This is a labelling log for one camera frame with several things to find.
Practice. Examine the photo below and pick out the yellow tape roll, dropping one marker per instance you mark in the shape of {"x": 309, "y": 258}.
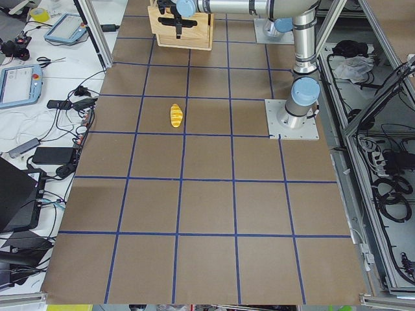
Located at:
{"x": 39, "y": 15}

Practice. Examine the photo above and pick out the teach pendant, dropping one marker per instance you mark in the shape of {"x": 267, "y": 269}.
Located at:
{"x": 21, "y": 85}
{"x": 68, "y": 30}

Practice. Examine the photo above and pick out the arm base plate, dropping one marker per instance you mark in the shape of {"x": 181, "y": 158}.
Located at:
{"x": 261, "y": 38}
{"x": 283, "y": 126}

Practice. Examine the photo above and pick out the near teach pendant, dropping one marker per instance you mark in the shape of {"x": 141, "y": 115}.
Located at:
{"x": 21, "y": 85}

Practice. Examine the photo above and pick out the white crumpled cloth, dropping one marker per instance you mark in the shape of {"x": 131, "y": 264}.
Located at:
{"x": 354, "y": 69}

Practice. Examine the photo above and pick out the aluminium frame post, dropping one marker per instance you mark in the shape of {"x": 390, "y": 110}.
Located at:
{"x": 89, "y": 18}

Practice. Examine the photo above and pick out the wooden drawer cabinet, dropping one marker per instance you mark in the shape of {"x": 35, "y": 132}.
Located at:
{"x": 203, "y": 43}

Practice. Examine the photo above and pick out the toy bread loaf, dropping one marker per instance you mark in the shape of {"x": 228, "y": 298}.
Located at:
{"x": 176, "y": 115}

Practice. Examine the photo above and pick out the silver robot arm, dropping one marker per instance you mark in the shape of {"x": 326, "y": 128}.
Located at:
{"x": 278, "y": 27}
{"x": 305, "y": 90}

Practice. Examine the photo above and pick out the black cloth bundle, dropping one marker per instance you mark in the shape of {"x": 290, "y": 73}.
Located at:
{"x": 350, "y": 49}

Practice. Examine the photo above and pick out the black laptop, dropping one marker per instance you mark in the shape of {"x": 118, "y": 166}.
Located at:
{"x": 21, "y": 192}

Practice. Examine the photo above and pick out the far teach pendant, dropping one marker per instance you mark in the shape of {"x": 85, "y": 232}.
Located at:
{"x": 68, "y": 30}

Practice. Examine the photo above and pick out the black handled scissors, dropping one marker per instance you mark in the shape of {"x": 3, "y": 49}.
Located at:
{"x": 43, "y": 62}

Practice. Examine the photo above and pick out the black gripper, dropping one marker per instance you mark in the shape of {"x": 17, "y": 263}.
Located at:
{"x": 177, "y": 30}

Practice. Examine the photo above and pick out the black power adapter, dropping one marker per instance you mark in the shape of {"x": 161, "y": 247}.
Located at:
{"x": 52, "y": 155}

